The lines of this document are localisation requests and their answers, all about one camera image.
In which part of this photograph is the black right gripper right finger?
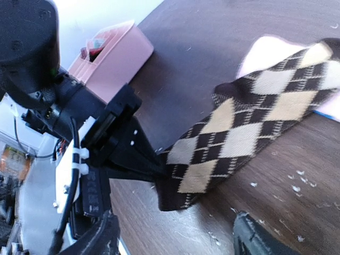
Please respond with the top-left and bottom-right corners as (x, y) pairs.
(233, 211), (299, 255)

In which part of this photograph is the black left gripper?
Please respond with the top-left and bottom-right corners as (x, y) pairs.
(81, 84), (167, 182)

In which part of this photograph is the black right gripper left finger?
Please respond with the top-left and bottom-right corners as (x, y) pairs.
(49, 211), (120, 254)

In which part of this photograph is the brown beige argyle sock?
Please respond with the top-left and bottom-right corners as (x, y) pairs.
(156, 38), (339, 211)

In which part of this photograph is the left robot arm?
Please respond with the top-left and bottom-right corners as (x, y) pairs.
(1, 1), (167, 182)

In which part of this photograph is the pink plastic organizer tray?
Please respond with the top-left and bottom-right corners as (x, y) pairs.
(69, 20), (154, 103)

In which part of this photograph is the pink sock with teal patches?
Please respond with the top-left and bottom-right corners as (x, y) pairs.
(235, 35), (339, 122)

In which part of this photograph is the aluminium front rail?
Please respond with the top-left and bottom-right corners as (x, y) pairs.
(117, 237), (131, 255)

